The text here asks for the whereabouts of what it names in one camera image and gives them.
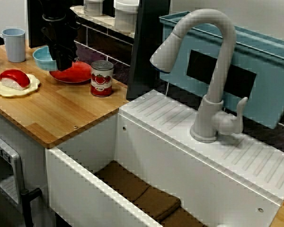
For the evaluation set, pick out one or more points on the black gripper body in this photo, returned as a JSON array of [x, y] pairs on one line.
[[59, 33]]

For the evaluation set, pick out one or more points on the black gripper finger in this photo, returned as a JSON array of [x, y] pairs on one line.
[[54, 53], [67, 59]]

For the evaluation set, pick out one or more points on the light blue bowl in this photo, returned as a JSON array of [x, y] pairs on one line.
[[41, 59]]

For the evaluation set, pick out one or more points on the red tuna sushi toy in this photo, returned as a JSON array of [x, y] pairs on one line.
[[14, 78]]

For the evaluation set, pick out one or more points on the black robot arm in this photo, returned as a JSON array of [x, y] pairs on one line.
[[55, 7]]

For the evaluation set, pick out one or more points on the red plate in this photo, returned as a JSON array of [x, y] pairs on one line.
[[80, 73]]

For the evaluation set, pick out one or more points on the light blue cup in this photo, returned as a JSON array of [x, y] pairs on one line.
[[14, 47]]

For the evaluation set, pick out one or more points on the tomato soup can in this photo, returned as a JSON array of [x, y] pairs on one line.
[[101, 82]]

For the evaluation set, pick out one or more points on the cream scalloped plate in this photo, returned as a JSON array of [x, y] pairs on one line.
[[32, 88]]

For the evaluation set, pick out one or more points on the white canister with print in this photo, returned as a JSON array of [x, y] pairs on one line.
[[93, 8]]

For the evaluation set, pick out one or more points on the plain white canister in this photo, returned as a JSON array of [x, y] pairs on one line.
[[126, 16]]

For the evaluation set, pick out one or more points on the black upright panel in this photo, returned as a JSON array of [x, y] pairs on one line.
[[146, 59]]

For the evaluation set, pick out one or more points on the grey toy dishwasher panel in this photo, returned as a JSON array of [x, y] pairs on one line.
[[4, 170]]

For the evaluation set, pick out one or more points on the white sink basin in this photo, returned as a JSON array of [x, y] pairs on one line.
[[168, 165]]

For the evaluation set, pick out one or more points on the grey faucet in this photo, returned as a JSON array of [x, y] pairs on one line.
[[207, 118]]

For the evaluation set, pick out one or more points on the black rectangular label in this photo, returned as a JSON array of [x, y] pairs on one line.
[[243, 81]]

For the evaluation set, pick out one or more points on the teal plastic bin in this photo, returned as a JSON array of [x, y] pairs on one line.
[[269, 78]]

